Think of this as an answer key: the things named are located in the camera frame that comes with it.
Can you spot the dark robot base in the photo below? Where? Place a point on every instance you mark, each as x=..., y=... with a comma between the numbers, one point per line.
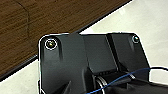
x=66, y=56

